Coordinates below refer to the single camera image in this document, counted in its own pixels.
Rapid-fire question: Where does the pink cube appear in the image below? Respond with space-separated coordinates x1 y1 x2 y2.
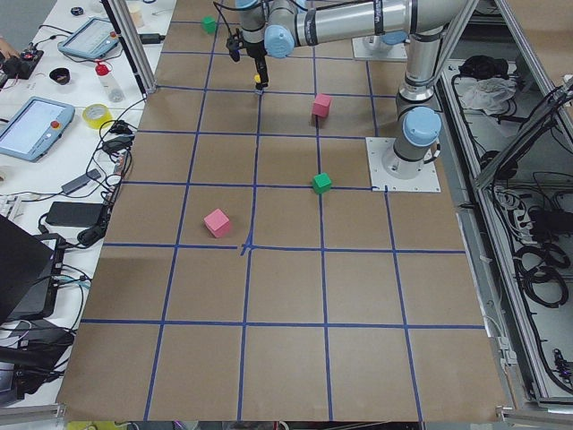
312 93 332 118
203 209 232 238

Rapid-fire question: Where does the aluminium frame post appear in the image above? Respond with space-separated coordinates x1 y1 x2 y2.
101 0 157 97

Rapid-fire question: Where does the teach pendant near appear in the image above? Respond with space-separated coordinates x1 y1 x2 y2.
1 97 75 162

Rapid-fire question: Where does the squeeze bottle red cap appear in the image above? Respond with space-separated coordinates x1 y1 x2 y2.
95 62 124 103

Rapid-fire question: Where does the yellow tape roll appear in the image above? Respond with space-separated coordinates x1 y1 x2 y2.
81 103 113 130

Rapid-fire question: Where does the green cube near base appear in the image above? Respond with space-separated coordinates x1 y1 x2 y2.
312 172 332 194

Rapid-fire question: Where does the pink cube near centre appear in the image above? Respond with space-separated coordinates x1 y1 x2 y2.
312 93 332 118

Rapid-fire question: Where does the teach pendant far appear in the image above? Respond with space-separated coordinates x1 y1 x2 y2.
57 17 119 60

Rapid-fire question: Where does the black laptop power brick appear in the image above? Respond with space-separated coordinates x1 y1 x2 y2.
46 202 104 228

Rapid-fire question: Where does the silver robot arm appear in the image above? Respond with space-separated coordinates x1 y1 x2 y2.
227 1 471 179

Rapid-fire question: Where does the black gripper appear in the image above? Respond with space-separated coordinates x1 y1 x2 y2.
242 29 269 89

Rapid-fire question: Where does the green cube near bin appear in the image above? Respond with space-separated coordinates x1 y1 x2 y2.
201 15 218 34

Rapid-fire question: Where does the pink cube far side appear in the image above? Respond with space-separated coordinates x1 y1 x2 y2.
203 209 232 238

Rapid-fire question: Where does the black power adapter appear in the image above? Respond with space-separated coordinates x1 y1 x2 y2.
139 32 166 45

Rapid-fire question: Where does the teach pendant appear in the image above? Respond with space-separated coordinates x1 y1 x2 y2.
1 97 75 162
57 17 119 60

